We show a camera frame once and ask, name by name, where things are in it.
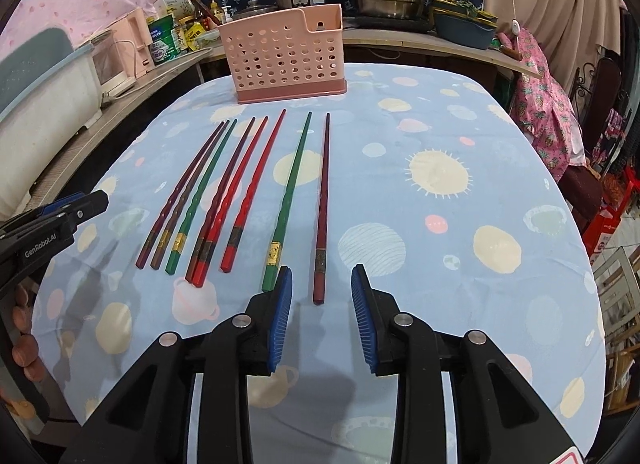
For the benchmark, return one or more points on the white and green carton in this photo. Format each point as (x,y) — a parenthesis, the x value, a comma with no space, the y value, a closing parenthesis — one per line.
(172,6)

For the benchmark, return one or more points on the dark brown-red chopstick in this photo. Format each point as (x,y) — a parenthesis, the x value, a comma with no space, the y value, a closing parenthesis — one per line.
(192,269)

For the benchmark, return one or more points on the dark red chopstick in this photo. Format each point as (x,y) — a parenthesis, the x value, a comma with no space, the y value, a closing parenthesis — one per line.
(318,264)

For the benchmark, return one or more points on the maroon chopstick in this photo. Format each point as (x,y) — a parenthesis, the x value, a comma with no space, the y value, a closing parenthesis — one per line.
(148,246)

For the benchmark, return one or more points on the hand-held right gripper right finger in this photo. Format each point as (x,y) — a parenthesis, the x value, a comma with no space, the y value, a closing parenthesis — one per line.
(362,316)

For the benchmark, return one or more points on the glass pot lid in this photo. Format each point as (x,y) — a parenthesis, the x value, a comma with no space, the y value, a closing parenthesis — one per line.
(252,10)

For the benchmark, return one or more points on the red cardboard box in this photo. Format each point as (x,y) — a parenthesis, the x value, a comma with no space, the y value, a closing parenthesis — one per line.
(602,231)

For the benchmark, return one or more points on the person's left hand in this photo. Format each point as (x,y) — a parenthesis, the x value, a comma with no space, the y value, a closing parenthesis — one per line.
(24,324)

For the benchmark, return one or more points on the green and white tin can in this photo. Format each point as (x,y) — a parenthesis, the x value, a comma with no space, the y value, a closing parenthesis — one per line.
(162,41)

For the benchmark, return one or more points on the black metal chair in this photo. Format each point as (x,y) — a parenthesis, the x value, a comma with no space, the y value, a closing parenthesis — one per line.
(602,84)

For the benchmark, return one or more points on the pink kitchen appliance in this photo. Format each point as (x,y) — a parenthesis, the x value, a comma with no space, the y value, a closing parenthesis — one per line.
(135,41)

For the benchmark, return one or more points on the sauce bottle with yellow label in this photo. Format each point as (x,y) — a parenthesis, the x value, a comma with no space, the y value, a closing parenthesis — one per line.
(216,13)

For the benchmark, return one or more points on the beige curtain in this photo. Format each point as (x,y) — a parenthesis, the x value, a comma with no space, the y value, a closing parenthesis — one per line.
(555,4)

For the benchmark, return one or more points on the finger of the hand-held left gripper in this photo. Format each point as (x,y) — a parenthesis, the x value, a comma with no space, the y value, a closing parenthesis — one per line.
(62,205)
(92,204)

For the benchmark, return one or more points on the white plastic tub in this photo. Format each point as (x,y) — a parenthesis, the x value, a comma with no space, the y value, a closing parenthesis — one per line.
(45,84)

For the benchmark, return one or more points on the blue planet-print tablecloth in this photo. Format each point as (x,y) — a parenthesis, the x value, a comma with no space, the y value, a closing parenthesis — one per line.
(440,244)

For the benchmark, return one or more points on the brown chopstick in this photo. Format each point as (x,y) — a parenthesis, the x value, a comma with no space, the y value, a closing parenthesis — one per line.
(162,243)

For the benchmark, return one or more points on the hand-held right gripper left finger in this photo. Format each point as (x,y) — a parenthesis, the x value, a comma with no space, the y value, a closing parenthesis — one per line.
(277,314)

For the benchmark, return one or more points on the pink perforated utensil basket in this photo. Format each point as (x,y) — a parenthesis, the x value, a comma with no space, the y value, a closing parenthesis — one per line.
(280,51)

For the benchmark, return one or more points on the pink floral garment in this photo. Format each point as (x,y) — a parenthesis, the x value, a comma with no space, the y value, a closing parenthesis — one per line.
(545,104)

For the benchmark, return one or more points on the blue plastic basin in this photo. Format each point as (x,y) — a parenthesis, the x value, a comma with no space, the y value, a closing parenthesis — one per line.
(462,31)

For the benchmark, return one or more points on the yellow packet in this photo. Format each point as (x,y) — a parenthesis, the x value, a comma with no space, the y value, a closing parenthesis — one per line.
(193,36)

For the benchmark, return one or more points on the clear food container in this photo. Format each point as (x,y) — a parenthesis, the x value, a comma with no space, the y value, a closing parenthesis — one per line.
(207,39)

